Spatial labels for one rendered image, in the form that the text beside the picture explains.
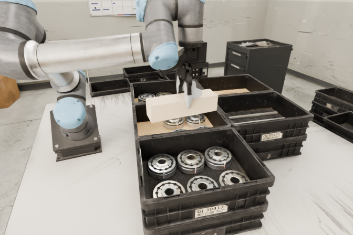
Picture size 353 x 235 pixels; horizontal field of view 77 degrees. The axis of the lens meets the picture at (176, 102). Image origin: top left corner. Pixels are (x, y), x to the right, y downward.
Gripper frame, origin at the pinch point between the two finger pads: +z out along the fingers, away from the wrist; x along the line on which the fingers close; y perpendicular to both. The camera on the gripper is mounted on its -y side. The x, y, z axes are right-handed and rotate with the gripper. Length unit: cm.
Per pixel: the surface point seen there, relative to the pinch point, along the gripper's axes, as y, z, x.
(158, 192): -13.8, 23.0, -14.4
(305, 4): 337, -18, 249
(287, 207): 33, 39, -25
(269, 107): 64, 26, 23
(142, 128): -9.1, 25.9, 28.6
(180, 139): 0.6, 18.1, 2.9
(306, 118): 58, 16, -5
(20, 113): -126, 109, 253
